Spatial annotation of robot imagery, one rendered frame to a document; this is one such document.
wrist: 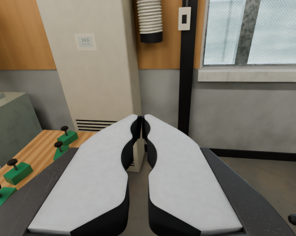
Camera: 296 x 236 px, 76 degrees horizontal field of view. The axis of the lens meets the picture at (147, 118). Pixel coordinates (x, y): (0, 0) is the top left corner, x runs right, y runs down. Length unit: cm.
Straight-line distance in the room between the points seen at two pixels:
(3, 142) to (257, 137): 209
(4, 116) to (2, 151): 26
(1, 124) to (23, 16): 84
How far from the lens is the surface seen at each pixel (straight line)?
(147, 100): 166
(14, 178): 122
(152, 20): 130
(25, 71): 206
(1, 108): 179
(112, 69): 130
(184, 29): 137
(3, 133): 182
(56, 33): 141
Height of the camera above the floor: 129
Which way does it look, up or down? 31 degrees down
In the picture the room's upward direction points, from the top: 3 degrees counter-clockwise
